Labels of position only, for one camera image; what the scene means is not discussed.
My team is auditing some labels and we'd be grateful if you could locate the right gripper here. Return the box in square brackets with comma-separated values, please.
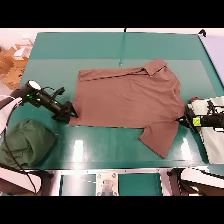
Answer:
[177, 107, 203, 132]

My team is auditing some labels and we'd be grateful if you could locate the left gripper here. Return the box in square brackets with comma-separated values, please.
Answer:
[51, 100, 80, 123]

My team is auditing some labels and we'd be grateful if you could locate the brown polo shirt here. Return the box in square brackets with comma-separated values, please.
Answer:
[68, 58, 188, 160]

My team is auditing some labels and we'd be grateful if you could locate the pale grey garment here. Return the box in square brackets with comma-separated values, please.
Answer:
[187, 95, 224, 165]

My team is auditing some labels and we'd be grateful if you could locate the dark green garment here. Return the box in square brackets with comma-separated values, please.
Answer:
[0, 118, 57, 170]

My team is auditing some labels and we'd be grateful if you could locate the stack of cardboard boxes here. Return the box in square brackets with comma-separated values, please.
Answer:
[0, 36, 35, 91]

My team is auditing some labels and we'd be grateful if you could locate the black cable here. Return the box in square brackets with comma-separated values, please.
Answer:
[1, 105, 38, 196]

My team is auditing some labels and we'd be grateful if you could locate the silver frame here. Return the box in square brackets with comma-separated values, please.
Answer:
[46, 168, 176, 197]

